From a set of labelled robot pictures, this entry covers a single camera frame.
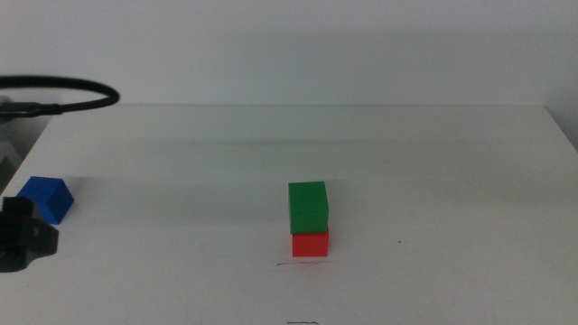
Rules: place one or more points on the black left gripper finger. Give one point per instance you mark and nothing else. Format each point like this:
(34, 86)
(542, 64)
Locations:
(43, 241)

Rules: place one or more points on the blue cube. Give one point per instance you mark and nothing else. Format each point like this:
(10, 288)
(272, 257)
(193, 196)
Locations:
(52, 198)

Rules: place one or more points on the green cube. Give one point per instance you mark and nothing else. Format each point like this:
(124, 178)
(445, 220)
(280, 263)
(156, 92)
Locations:
(308, 207)

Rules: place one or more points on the red cube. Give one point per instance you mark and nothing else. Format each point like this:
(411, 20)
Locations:
(310, 246)

